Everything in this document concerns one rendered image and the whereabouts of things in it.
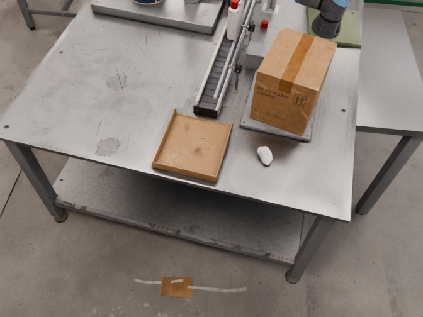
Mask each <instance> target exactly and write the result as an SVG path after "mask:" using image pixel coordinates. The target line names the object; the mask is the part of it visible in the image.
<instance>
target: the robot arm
mask: <svg viewBox="0 0 423 317"><path fill-rule="evenodd" d="M295 2H296V3H299V4H301V5H304V6H308V7H310V8H313V9H317V10H319V11H320V13H319V14H318V15H317V16H316V17H315V19H314V20H313V22H312V25H311V27H312V31H313V32H314V33H315V34H316V35H317V36H319V37H322V38H326V39H331V38H335V37H337V36H338V35H339V33H340V31H341V20H342V17H343V16H344V13H345V11H346V9H347V7H348V5H349V2H350V0H295Z"/></svg>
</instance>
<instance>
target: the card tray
mask: <svg viewBox="0 0 423 317"><path fill-rule="evenodd" d="M233 123H234V120H232V124H231V125H229V124H225V123H220V122H217V121H211V120H206V119H203V118H197V117H194V116H188V115H185V114H179V113H176V107H175V108H174V111H173V113H172V116H171V118H170V120H169V122H168V125H167V127H166V130H165V132H164V134H163V137H162V139H161V142H160V144H159V146H158V148H157V151H156V153H155V155H154V158H153V160H152V166H153V168H156V169H161V170H166V171H169V172H174V173H177V174H182V175H187V176H190V177H195V178H199V179H204V180H207V181H212V182H216V181H217V177H218V174H219V171H220V168H221V164H222V161H223V157H224V154H225V151H226V147H227V144H228V140H229V138H230V134H231V131H232V127H233Z"/></svg>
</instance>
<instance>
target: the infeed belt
mask: <svg viewBox="0 0 423 317"><path fill-rule="evenodd" d="M247 1H248V0H245V3H244V10H245V6H246V4H247ZM252 1H253V0H251V1H250V3H249V7H248V9H247V12H246V15H245V18H244V21H243V25H245V21H246V19H247V15H248V13H249V10H250V8H251V4H252ZM242 30H243V27H241V29H240V32H239V35H238V38H237V41H236V44H235V47H234V50H233V52H232V56H231V58H230V61H229V63H228V65H231V63H232V59H233V57H234V54H235V51H236V48H237V45H238V42H239V39H240V36H241V34H242ZM232 43H233V41H231V40H228V39H227V30H226V32H225V34H224V37H223V40H222V43H221V45H220V48H219V50H218V53H217V56H216V58H215V61H214V63H213V66H212V68H211V71H210V74H209V76H208V79H207V82H206V84H205V87H204V90H203V92H202V95H201V97H200V100H199V103H198V104H197V105H196V107H199V108H204V109H209V110H213V111H214V110H215V109H216V106H217V104H218V100H219V98H220V95H221V92H222V89H223V85H224V83H225V80H226V78H227V74H228V71H229V68H227V70H226V72H225V75H224V78H223V81H222V85H221V86H220V90H219V92H218V96H217V98H216V99H214V98H213V97H214V94H215V91H216V88H217V86H218V82H219V80H220V77H221V74H222V71H223V68H224V66H225V63H226V60H227V57H228V54H229V51H230V49H231V46H232Z"/></svg>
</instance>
